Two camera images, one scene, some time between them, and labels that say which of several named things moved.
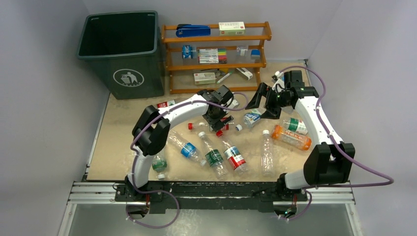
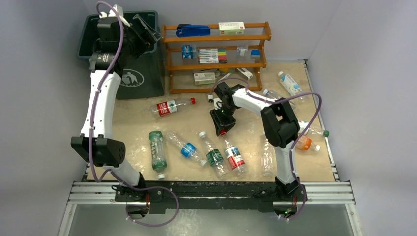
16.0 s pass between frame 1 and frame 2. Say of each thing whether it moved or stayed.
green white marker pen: stayed
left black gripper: moved
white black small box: stayed
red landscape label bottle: stayed
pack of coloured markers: stayed
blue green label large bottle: moved
